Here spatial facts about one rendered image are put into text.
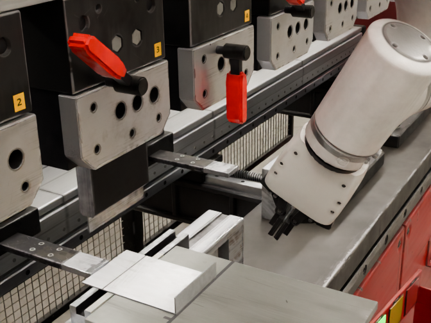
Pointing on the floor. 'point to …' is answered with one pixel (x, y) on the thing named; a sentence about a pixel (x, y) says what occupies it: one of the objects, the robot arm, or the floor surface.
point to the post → (133, 231)
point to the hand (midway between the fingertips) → (282, 222)
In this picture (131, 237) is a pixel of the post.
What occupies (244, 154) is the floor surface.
